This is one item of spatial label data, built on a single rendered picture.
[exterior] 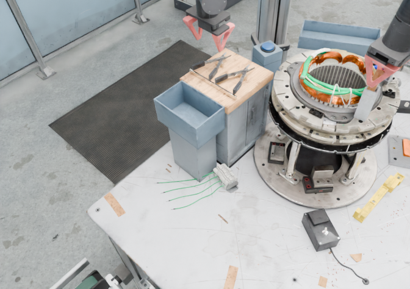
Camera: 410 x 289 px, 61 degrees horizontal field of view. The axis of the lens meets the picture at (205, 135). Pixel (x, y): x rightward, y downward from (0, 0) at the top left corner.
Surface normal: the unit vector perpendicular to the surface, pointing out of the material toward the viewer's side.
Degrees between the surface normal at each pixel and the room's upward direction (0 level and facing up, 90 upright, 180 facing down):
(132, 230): 0
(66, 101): 0
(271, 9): 90
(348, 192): 0
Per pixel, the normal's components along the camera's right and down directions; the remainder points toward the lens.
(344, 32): -0.31, 0.72
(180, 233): -0.04, -0.66
